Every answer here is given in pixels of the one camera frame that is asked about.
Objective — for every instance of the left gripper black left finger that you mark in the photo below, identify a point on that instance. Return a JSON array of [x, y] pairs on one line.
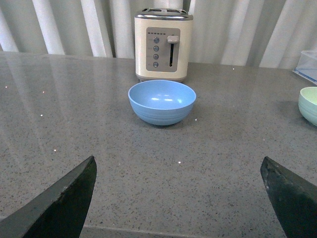
[[58, 212]]

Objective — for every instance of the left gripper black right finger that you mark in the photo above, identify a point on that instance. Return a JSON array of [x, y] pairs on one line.
[[293, 198]]

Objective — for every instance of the green bowl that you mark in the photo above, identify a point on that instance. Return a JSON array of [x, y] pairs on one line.
[[307, 104]]

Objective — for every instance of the blue bowl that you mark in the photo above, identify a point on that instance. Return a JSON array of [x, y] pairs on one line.
[[161, 102]]

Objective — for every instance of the clear plastic food container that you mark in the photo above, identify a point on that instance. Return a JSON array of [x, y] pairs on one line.
[[307, 66]]

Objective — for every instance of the white curtain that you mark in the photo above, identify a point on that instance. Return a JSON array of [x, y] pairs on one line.
[[264, 33]]

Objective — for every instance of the cream two-slot toaster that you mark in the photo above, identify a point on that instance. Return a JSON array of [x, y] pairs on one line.
[[162, 43]]

